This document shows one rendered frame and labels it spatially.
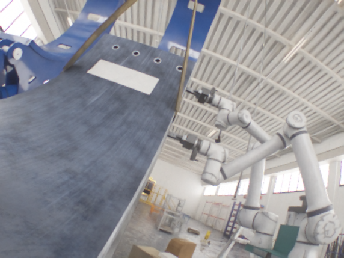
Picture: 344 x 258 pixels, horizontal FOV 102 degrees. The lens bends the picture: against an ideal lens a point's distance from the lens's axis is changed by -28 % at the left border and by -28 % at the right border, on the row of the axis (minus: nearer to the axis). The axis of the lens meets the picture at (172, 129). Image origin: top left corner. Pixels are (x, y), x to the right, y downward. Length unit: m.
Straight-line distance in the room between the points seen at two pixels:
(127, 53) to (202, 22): 2.66
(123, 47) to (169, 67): 0.34
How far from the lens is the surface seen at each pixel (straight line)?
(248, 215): 1.63
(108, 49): 1.32
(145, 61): 1.21
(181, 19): 3.80
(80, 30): 4.05
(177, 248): 3.81
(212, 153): 1.06
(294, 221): 1.64
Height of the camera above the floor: 1.55
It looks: 20 degrees up
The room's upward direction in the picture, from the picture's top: 22 degrees clockwise
